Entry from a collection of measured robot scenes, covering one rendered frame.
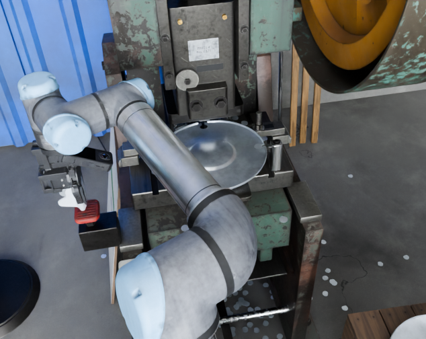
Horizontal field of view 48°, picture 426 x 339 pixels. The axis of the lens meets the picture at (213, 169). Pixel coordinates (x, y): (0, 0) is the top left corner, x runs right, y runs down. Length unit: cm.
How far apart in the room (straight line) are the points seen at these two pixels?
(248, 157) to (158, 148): 45
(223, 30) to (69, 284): 128
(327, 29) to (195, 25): 37
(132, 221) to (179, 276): 66
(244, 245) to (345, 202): 161
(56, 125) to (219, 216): 35
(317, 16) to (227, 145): 42
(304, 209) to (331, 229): 85
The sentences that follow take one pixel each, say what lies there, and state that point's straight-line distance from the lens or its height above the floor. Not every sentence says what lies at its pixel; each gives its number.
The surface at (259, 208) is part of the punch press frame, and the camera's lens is 131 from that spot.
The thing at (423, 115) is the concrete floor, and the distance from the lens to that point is 296.
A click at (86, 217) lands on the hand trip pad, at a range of 120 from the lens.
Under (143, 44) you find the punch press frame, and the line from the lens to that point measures 108.
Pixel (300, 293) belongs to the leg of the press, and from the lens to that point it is 152.
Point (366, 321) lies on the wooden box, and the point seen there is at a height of 35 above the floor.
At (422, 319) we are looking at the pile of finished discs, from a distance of 151.
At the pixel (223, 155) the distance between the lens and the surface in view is 125.
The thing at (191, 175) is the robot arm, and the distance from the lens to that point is 79.
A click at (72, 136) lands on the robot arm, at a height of 107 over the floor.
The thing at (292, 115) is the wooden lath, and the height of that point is 18.
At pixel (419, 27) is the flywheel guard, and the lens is 92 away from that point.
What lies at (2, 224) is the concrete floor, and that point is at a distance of 240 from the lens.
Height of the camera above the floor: 158
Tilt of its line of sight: 41 degrees down
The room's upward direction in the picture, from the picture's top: 3 degrees counter-clockwise
